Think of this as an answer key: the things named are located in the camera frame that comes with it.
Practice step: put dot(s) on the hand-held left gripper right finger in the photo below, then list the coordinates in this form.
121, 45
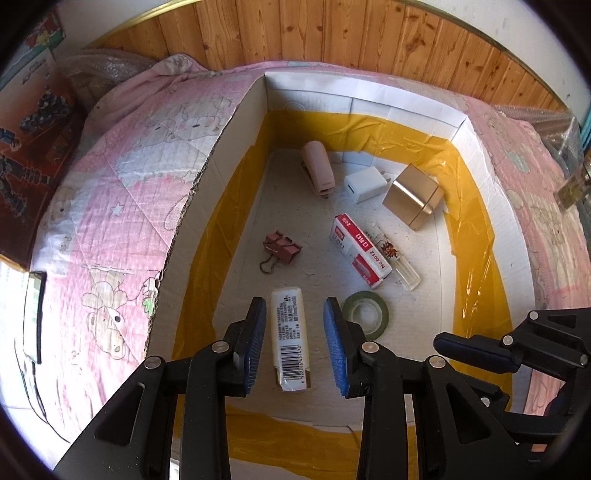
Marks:
334, 350

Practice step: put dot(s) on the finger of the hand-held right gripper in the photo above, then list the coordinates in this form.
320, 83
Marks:
471, 348
494, 399

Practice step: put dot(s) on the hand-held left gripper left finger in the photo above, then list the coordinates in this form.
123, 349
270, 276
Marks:
256, 346

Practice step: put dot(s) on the green tape roll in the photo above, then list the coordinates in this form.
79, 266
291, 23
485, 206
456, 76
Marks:
353, 304

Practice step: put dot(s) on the white cardboard box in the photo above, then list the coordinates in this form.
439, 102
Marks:
295, 258

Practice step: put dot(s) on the pink binder clip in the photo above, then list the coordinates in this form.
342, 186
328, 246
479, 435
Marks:
276, 241
290, 253

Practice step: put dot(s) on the red and white staple box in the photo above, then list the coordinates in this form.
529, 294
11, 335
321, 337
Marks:
362, 251

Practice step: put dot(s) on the clear plastic case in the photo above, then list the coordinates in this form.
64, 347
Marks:
401, 267

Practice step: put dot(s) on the gold cube box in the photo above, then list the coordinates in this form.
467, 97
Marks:
413, 196

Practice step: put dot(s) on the white charger plug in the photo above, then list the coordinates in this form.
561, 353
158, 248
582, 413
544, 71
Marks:
364, 184

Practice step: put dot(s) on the pink printed blanket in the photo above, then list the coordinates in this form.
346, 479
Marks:
115, 184

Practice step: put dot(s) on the bubble wrap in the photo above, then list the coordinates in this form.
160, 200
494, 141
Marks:
540, 124
101, 69

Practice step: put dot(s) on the dark red robot toy box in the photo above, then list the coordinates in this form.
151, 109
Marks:
32, 138

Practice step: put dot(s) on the wooden headboard panel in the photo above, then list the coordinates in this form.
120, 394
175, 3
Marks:
369, 37

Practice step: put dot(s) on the colourful toy box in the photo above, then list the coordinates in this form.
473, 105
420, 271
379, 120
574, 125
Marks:
41, 37

